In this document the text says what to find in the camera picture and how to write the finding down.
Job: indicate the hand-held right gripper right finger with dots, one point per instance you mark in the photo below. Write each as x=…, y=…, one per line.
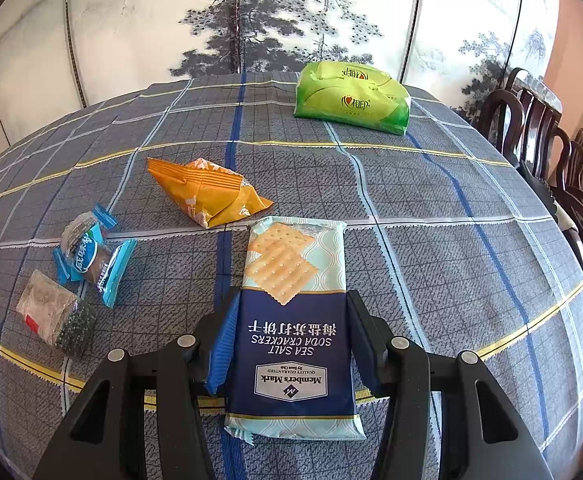
x=366, y=350

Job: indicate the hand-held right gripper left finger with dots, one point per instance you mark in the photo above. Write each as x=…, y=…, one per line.
x=219, y=355

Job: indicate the blue cracker packet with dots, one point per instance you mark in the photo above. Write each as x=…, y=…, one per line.
x=291, y=340

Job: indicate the orange snack packet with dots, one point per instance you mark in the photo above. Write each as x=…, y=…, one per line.
x=206, y=190

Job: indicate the dark seaweed snack packet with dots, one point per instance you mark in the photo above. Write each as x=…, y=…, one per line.
x=56, y=315

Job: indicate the green tissue pack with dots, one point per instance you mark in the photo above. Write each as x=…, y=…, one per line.
x=351, y=95

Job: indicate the ink landscape folding screen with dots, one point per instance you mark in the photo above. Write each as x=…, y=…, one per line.
x=146, y=20

